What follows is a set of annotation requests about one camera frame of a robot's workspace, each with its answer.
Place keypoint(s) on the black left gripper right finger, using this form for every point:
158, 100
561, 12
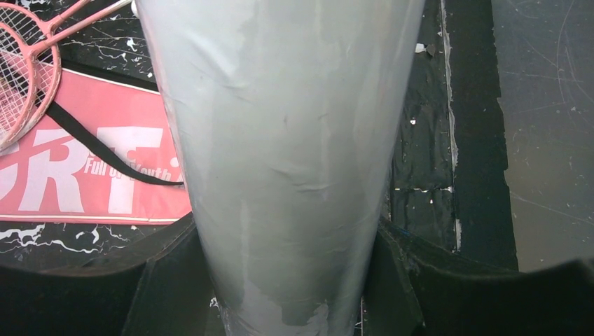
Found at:
415, 287

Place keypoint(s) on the white shuttlecock tube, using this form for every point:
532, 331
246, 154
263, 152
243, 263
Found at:
284, 116

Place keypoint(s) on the pink badminton racket upper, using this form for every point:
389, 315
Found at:
31, 65

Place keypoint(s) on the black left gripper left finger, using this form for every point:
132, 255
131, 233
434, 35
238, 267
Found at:
158, 285

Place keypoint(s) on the pink racket bag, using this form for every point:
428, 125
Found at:
50, 176

